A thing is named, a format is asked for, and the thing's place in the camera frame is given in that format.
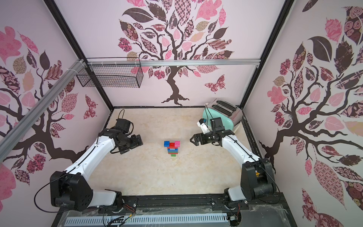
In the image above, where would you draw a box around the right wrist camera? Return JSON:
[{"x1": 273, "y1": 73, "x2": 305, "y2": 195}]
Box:
[{"x1": 197, "y1": 117, "x2": 225, "y2": 134}]

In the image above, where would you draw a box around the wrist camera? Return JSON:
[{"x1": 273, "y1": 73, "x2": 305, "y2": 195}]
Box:
[
  {"x1": 197, "y1": 117, "x2": 225, "y2": 134},
  {"x1": 115, "y1": 118, "x2": 134, "y2": 135}
]

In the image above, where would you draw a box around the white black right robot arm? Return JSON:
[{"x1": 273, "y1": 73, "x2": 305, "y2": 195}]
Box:
[{"x1": 190, "y1": 130, "x2": 277, "y2": 201}]

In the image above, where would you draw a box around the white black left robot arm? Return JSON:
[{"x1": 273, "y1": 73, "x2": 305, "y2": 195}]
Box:
[{"x1": 50, "y1": 129, "x2": 143, "y2": 211}]

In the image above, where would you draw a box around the mint green toaster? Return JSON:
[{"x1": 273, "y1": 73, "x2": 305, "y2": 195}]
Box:
[{"x1": 202, "y1": 98, "x2": 244, "y2": 132}]

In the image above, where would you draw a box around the pink lego brick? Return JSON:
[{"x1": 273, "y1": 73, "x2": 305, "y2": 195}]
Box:
[{"x1": 175, "y1": 141, "x2": 181, "y2": 148}]

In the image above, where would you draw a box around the black wire basket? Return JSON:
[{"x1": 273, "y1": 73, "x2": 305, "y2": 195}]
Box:
[{"x1": 77, "y1": 57, "x2": 144, "y2": 88}]

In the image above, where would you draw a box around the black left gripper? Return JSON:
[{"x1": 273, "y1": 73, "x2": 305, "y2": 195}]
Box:
[{"x1": 119, "y1": 134, "x2": 144, "y2": 154}]

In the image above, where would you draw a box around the aluminium rail left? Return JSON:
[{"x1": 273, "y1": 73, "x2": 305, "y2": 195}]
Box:
[{"x1": 1, "y1": 59, "x2": 86, "y2": 162}]

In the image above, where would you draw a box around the aluminium rail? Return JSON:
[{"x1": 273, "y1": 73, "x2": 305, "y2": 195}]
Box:
[
  {"x1": 1, "y1": 59, "x2": 86, "y2": 162},
  {"x1": 87, "y1": 58, "x2": 261, "y2": 67}
]

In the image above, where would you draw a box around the aluminium rail back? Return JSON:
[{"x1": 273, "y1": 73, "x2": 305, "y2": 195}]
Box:
[{"x1": 87, "y1": 58, "x2": 261, "y2": 67}]

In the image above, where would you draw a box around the white slotted cable duct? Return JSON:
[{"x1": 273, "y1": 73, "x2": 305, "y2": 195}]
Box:
[{"x1": 63, "y1": 213, "x2": 229, "y2": 227}]

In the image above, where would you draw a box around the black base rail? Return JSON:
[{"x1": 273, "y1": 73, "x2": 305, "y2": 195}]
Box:
[{"x1": 60, "y1": 192, "x2": 287, "y2": 212}]

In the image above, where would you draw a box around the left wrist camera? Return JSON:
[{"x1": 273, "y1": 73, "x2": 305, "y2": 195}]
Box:
[{"x1": 115, "y1": 118, "x2": 134, "y2": 135}]

